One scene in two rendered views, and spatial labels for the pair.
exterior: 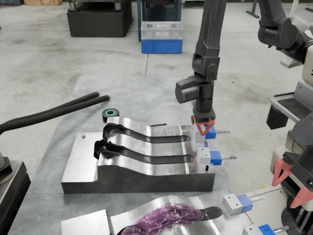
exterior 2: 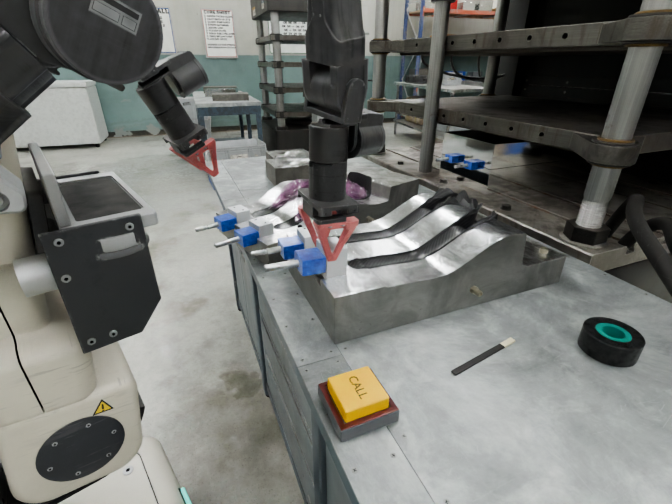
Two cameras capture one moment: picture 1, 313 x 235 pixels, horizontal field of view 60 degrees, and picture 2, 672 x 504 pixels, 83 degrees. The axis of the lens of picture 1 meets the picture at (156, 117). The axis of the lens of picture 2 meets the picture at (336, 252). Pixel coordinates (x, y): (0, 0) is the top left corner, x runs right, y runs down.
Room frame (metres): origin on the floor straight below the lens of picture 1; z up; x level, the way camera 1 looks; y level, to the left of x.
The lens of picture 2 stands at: (1.31, -0.35, 1.21)
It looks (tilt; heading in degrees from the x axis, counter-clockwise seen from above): 27 degrees down; 159
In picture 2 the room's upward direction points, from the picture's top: straight up
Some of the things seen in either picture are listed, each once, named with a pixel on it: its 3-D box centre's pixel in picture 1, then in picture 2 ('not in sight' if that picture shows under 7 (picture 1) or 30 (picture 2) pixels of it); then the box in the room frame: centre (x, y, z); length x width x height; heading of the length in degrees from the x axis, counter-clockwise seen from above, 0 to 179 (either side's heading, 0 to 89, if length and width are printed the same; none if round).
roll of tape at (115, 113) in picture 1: (111, 115); (609, 340); (1.04, 0.21, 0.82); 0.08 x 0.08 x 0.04
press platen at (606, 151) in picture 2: not in sight; (528, 130); (0.13, 0.93, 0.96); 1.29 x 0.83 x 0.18; 1
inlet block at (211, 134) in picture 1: (212, 132); (304, 262); (0.79, -0.21, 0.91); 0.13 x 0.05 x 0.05; 92
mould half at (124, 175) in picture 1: (139, 151); (423, 247); (0.73, 0.06, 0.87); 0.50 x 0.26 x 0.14; 91
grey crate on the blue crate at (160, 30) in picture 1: (161, 30); not in sight; (4.02, -0.08, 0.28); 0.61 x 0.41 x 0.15; 88
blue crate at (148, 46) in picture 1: (161, 42); not in sight; (4.02, -0.08, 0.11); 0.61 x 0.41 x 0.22; 88
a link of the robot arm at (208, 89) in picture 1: (203, 88); (331, 142); (0.79, -0.15, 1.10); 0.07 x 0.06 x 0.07; 114
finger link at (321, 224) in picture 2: not in sight; (329, 230); (0.80, -0.16, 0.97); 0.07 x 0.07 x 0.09; 2
